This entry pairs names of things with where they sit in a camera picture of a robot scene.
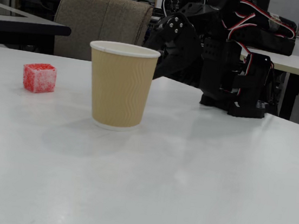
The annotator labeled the cream top table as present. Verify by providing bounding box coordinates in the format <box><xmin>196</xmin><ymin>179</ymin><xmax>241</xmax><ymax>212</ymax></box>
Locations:
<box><xmin>232</xmin><ymin>46</ymin><xmax>299</xmax><ymax>121</ymax></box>

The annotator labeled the beige fabric chair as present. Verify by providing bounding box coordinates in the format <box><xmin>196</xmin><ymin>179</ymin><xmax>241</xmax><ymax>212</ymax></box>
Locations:
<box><xmin>49</xmin><ymin>0</ymin><xmax>155</xmax><ymax>68</ymax></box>

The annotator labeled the red foam cube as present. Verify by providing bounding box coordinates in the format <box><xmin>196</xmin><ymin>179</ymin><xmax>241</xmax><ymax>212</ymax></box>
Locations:
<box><xmin>20</xmin><ymin>60</ymin><xmax>59</xmax><ymax>96</ymax></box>

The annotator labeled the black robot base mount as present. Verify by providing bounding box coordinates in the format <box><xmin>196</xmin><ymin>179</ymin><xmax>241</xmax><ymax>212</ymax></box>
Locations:
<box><xmin>198</xmin><ymin>46</ymin><xmax>277</xmax><ymax>121</ymax></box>

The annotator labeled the white table with black edge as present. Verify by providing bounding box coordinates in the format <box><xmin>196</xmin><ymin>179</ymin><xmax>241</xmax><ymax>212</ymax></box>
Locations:
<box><xmin>0</xmin><ymin>0</ymin><xmax>75</xmax><ymax>53</ymax></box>

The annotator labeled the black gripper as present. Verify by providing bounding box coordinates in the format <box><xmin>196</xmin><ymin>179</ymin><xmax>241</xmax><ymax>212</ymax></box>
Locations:
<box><xmin>150</xmin><ymin>0</ymin><xmax>223</xmax><ymax>87</ymax></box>

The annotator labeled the tan ribbed paper cup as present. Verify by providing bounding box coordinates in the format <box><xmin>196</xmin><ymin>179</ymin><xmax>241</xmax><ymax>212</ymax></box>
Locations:
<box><xmin>79</xmin><ymin>38</ymin><xmax>162</xmax><ymax>136</ymax></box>

